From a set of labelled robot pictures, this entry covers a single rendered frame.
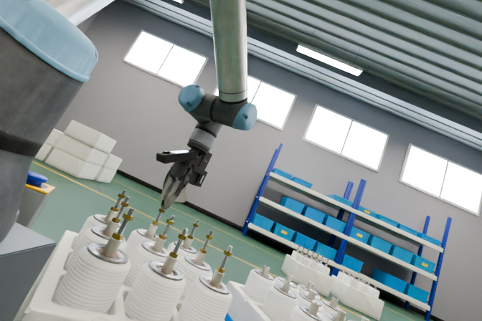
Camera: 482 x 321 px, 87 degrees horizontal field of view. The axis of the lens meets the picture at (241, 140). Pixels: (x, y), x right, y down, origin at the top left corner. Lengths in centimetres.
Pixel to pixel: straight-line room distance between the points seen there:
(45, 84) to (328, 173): 610
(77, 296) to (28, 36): 40
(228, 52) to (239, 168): 532
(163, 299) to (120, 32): 739
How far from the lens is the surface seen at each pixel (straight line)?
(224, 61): 60
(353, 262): 567
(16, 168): 33
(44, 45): 31
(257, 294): 98
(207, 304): 62
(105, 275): 53
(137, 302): 58
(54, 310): 53
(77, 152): 336
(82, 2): 50
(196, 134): 79
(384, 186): 681
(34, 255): 37
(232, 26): 58
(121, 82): 699
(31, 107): 31
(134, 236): 79
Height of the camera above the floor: 42
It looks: 14 degrees up
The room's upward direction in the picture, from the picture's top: 25 degrees clockwise
